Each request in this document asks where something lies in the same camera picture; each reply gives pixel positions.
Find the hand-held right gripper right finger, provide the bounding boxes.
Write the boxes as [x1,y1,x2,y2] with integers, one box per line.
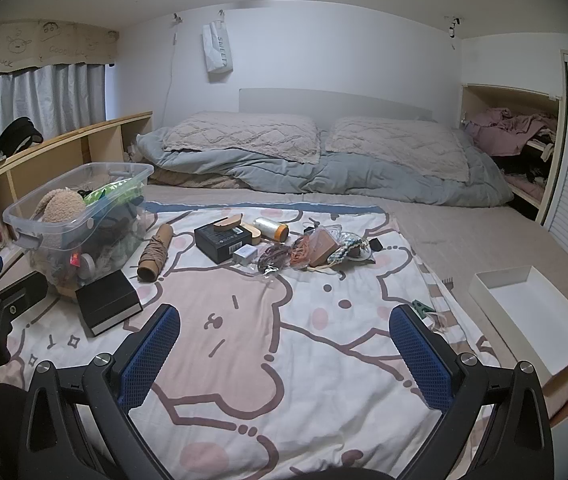
[389,304,556,480]

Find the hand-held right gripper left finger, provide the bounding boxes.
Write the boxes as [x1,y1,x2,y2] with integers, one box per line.
[16,304,182,480]

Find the clear plastic storage bin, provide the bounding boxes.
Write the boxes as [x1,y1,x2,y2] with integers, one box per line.
[3,161,156,293]

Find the black box with grey sides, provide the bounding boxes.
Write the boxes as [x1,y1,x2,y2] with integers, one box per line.
[75,270,144,337]

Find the beige plush toy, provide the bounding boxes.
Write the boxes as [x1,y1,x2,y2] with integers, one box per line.
[36,187,87,226]

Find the cardboard tube with twine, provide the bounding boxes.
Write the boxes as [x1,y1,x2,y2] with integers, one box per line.
[136,223,175,282]

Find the white cardboard tray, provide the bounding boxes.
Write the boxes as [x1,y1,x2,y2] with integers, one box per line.
[468,265,568,378]

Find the cartoon printed blanket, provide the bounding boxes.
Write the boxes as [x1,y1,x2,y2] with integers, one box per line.
[6,201,502,480]

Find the beige bed sheet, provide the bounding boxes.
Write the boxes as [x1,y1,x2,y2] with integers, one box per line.
[139,182,568,411]

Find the flat black box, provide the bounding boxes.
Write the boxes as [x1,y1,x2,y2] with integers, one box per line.
[194,220,260,263]

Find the crochet yarn piece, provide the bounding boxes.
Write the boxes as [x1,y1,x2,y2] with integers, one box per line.
[326,232,370,266]

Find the green tissue pack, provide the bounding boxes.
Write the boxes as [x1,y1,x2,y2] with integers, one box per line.
[84,180,145,206]

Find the black cap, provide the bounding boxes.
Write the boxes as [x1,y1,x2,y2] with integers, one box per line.
[0,116,45,156]

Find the wooden shelf unit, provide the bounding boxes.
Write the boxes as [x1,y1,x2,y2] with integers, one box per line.
[0,111,155,281]

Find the brown cardboard piece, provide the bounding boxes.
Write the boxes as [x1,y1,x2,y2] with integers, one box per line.
[309,230,340,267]

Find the small wooden piece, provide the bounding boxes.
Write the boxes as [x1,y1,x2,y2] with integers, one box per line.
[214,214,260,246]

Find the clear bag of dark beads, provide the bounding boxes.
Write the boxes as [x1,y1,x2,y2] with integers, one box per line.
[256,242,295,277]

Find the white thread spool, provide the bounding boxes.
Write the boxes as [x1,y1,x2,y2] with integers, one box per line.
[253,216,290,242]

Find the grey curtain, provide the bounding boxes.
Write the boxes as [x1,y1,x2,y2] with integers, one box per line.
[0,62,107,176]

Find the grey duvet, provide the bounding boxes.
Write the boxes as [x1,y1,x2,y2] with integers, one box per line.
[136,125,515,207]

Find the beige quilted pillow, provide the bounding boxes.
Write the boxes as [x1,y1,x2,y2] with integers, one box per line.
[324,116,472,182]
[161,110,321,165]

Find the beige printed valance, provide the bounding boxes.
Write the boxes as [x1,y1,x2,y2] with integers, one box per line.
[0,19,119,86]

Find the pile of clothes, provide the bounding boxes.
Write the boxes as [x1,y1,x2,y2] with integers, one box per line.
[464,107,560,196]

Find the white headboard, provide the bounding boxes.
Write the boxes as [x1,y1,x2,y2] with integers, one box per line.
[239,87,435,123]

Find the white hanging paper bag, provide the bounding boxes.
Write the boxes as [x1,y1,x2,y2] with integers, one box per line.
[201,20,235,82]

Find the black and white wall hook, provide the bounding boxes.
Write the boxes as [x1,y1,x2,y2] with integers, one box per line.
[446,16,462,51]

